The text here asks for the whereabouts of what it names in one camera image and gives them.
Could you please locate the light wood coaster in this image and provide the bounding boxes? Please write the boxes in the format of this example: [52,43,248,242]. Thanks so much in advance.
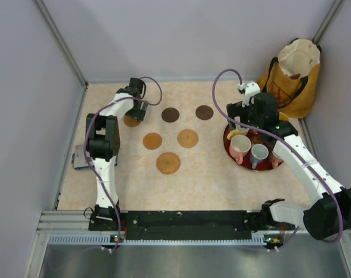
[142,133,162,150]
[123,115,141,127]

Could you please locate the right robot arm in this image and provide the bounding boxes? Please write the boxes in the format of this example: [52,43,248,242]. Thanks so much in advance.
[226,92,351,240]

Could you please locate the blue mug yellow inside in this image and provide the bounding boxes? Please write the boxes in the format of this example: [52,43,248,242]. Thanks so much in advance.
[279,112,290,122]

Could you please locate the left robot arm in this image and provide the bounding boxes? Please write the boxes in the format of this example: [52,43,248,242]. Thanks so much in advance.
[83,78,148,230]

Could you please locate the left aluminium frame post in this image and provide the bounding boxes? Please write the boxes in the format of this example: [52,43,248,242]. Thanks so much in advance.
[33,0,88,88]

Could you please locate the small pink mug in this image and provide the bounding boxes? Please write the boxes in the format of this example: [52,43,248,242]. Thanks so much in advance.
[269,152,283,169]

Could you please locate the red round tray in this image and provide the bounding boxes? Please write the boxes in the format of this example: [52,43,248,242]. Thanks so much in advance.
[223,125,283,172]

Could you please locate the grey blue mug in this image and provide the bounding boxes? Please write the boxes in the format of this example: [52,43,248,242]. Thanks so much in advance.
[250,144,269,169]

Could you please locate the yellow tote bag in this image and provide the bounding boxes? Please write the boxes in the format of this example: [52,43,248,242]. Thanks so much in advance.
[256,38,322,119]

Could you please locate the aluminium frame post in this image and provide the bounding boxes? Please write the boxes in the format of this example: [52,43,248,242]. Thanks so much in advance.
[33,0,88,88]
[312,0,344,45]

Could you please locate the pink mug white inside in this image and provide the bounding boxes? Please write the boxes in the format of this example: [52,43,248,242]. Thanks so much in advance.
[229,135,251,164]

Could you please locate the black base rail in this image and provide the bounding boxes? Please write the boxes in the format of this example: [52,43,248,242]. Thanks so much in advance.
[88,210,292,241]

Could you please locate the dark walnut coaster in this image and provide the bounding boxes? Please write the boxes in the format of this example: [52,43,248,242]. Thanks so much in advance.
[195,105,214,120]
[161,107,180,123]

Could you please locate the blue white razor box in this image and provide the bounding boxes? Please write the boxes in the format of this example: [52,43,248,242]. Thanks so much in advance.
[71,144,118,172]

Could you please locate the right aluminium frame post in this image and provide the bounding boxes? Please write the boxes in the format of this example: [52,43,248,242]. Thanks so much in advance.
[312,0,344,45]

